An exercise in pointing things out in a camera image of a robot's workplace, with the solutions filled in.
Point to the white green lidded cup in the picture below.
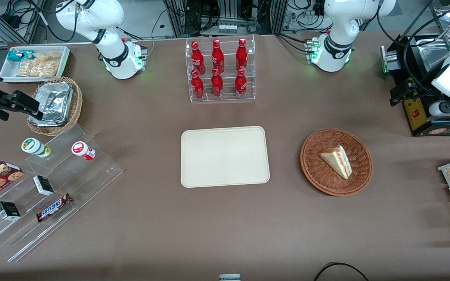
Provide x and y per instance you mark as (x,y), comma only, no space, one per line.
(34,146)

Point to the beige plastic tray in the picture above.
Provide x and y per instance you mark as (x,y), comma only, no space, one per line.
(225,156)

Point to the small black box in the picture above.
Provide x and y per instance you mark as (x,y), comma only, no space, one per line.
(43,185)
(8,210)

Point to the red soda bottle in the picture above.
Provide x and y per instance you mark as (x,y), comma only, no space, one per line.
(217,56)
(197,86)
(216,84)
(241,54)
(198,58)
(240,84)

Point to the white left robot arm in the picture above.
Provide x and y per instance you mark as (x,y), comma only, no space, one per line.
(340,27)

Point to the light wicker basket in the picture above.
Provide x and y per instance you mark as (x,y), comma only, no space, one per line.
(77,101)

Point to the black food warmer machine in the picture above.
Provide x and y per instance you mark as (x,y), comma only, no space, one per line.
(418,117)

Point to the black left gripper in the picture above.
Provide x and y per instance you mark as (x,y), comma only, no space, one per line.
(417,89)

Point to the white red lidded cup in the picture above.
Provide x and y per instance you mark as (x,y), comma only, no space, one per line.
(82,150)

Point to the triangular sandwich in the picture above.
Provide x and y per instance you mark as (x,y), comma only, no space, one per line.
(338,158)

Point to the round brown wicker basket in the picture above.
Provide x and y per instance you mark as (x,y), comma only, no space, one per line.
(326,171)

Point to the clear bag of crackers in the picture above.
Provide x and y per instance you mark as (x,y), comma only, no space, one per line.
(41,64)

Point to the teal snack packet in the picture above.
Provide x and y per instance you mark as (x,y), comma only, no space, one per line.
(17,55)

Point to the white power strip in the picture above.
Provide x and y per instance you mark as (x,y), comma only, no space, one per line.
(227,28)

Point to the clear acrylic bottle rack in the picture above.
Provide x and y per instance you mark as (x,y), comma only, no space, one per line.
(248,84)

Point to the steel warmer pan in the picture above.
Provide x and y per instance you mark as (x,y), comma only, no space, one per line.
(434,52)

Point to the white rectangular snack bin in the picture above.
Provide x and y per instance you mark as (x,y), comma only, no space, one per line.
(8,70)

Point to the small grey device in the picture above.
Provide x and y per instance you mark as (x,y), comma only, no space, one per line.
(229,277)

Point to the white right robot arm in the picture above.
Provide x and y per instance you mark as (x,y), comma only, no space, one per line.
(104,15)

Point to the Snickers chocolate bar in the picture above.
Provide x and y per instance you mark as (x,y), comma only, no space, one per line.
(53,208)

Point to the clear acrylic stepped shelf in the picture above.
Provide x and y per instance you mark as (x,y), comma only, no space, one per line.
(92,175)

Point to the aluminium foil container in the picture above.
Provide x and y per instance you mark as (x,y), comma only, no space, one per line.
(55,102)

